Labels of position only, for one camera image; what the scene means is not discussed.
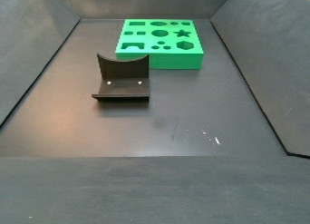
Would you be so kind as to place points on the black curved holder stand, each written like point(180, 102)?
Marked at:
point(124, 79)

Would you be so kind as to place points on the green shape sorter board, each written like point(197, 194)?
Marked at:
point(168, 40)

